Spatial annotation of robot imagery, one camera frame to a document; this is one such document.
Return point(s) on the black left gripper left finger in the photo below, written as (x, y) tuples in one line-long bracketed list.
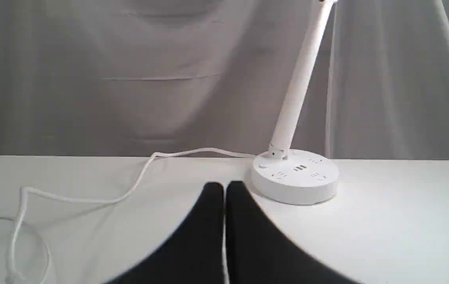
[(193, 253)]

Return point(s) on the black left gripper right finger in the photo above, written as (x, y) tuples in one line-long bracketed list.
[(257, 252)]

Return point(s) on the white desk lamp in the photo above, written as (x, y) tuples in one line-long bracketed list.
[(294, 176)]

